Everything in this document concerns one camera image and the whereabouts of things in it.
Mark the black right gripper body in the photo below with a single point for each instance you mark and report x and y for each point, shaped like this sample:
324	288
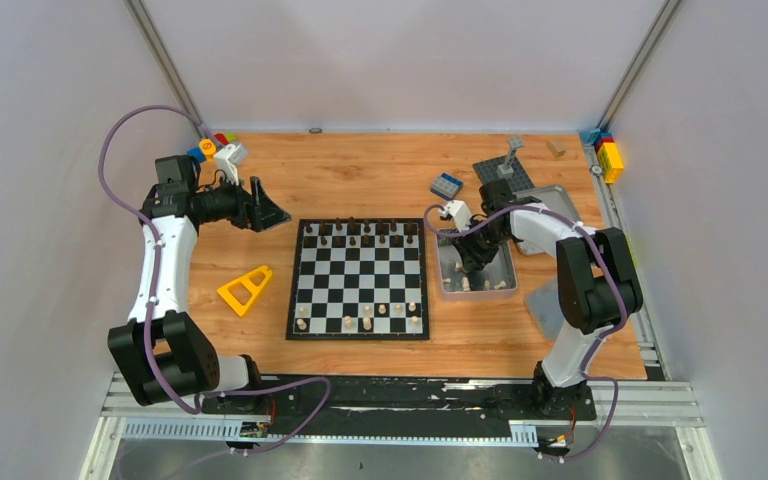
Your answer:
480	245

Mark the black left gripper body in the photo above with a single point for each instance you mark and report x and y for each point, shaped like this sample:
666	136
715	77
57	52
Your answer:
252	206

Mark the metal tin box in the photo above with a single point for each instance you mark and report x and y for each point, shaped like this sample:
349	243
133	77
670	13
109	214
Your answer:
496	281

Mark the black white chessboard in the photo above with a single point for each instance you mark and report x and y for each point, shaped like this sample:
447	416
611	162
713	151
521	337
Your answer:
343	264

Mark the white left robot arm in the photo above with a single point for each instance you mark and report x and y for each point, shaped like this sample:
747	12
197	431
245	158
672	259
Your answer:
160	351

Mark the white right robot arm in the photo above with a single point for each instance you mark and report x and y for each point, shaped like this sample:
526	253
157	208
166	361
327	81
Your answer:
597	283

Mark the coloured toy cylinders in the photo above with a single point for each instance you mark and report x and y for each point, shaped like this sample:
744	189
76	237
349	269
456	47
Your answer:
206	148

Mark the blue grey toy brick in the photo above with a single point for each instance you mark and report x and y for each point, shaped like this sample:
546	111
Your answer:
446	186

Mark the yellow triangular plastic stand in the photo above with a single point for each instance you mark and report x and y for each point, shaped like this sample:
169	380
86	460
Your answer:
243	292

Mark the blue plastic bag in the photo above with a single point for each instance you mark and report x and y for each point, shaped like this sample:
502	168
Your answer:
544	307

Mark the small wooden block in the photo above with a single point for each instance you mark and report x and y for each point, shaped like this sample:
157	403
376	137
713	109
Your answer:
556	147

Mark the coloured toy brick stack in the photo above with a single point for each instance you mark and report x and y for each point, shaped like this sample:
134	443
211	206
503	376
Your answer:
607	152

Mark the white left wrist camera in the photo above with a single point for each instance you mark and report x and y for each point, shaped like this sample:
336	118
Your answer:
228	159

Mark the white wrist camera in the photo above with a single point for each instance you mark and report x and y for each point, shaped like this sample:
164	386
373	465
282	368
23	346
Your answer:
458	213
228	159

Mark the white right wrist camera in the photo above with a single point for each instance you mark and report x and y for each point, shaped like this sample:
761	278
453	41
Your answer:
458	213

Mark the grey brick baseplate with post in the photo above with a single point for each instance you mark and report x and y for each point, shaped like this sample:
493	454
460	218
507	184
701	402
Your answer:
506	167

